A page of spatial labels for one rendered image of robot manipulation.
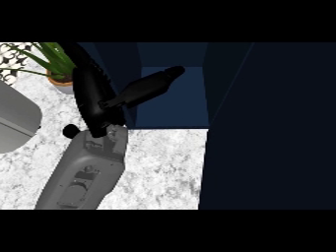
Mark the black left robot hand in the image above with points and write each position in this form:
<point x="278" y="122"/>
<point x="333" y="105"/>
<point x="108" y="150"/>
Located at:
<point x="93" y="98"/>

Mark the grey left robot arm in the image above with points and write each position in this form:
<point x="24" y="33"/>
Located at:
<point x="90" y="170"/>

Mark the dark wine bottle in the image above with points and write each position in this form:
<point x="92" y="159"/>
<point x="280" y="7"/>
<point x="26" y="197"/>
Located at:
<point x="69" y="131"/>

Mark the dark blue open cabinet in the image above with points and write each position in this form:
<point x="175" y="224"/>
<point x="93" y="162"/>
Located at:
<point x="172" y="105"/>

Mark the dark blue cabinet door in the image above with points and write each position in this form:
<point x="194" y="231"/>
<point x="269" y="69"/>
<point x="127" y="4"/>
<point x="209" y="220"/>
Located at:
<point x="281" y="131"/>

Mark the green plant in terracotta pot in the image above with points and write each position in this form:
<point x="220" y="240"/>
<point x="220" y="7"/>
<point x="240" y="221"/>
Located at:
<point x="58" y="67"/>

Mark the grey rounded appliance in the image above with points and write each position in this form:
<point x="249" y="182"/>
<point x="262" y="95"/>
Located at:
<point x="3" y="121"/>

